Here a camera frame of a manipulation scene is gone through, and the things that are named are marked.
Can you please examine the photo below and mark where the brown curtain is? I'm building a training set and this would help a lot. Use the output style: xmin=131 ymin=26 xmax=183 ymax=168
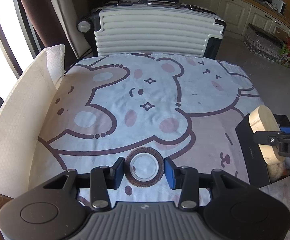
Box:
xmin=21 ymin=0 xmax=76 ymax=67

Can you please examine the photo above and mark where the white paper towel sheet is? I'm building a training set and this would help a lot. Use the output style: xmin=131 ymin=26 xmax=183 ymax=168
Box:
xmin=0 ymin=44 xmax=65 ymax=198

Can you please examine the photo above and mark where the black open box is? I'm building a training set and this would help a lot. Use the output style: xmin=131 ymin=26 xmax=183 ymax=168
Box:
xmin=235 ymin=114 xmax=290 ymax=188

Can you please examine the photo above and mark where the cream fluffy fur item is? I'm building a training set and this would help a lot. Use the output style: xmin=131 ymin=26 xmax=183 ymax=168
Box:
xmin=267 ymin=162 xmax=286 ymax=183

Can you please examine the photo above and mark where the white small appliance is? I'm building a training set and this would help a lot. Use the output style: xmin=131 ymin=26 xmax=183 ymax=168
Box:
xmin=272 ymin=0 xmax=286 ymax=15

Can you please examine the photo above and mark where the oval wooden block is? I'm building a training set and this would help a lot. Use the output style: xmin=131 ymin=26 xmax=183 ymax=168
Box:
xmin=249 ymin=105 xmax=285 ymax=165

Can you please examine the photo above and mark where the bear print bed sheet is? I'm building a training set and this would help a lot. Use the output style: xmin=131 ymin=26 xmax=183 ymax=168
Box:
xmin=17 ymin=53 xmax=290 ymax=239

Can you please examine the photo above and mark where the brown tape roll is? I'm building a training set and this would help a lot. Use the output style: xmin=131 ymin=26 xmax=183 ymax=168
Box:
xmin=124 ymin=147 xmax=165 ymax=187

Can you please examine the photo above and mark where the white ribbed suitcase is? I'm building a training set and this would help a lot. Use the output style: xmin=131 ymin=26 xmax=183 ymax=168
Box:
xmin=77 ymin=0 xmax=226 ymax=59

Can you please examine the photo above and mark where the pack of water bottles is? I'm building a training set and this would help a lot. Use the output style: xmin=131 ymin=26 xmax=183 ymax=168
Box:
xmin=244 ymin=23 xmax=283 ymax=62

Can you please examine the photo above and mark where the cream cabinet row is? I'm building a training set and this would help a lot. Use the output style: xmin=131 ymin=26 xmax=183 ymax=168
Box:
xmin=180 ymin=0 xmax=290 ymax=38

